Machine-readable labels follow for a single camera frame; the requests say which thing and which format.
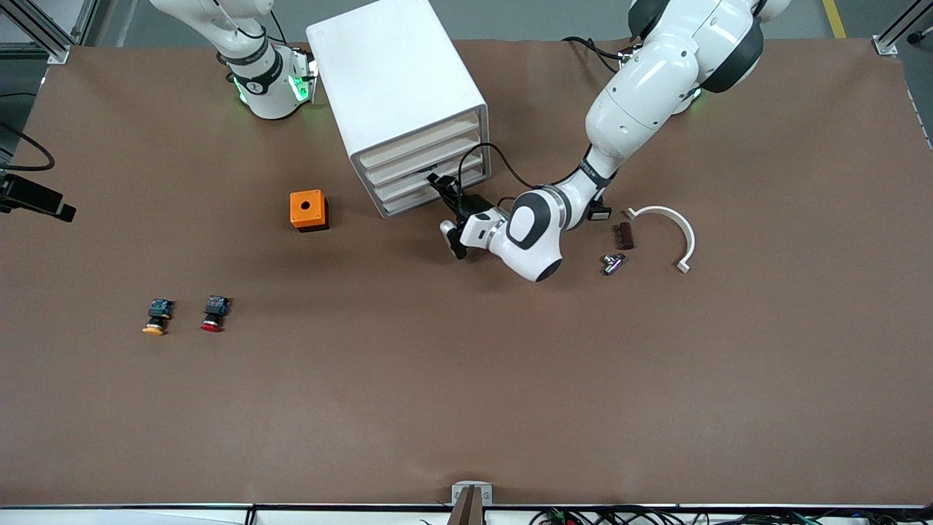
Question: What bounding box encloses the aluminium frame profile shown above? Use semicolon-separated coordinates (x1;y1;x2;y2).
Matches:
873;0;933;57
0;0;71;65

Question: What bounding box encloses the yellow floor tape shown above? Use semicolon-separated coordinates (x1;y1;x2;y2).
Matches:
822;0;850;39

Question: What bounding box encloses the red push button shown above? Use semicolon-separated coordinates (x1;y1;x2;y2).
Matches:
200;295;231;333

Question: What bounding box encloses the black cable bundle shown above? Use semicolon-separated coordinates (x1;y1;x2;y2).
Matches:
531;505;933;525

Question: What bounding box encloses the white curved bracket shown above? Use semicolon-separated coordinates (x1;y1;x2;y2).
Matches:
625;206;697;275

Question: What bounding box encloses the grey mount bracket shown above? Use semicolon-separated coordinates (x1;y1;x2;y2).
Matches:
447;481;493;525

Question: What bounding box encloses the black base cable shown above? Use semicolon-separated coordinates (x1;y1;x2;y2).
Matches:
563;35;624;74

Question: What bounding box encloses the white table edge rail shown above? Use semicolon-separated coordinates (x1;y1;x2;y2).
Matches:
0;503;933;525

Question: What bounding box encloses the orange box with hole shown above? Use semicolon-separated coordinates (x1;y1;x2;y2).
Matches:
289;190;329;233

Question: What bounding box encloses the yellow push button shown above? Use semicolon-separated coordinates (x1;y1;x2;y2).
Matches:
141;298;174;337

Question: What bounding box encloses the brown table cover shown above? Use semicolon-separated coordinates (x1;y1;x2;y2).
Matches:
0;36;933;509

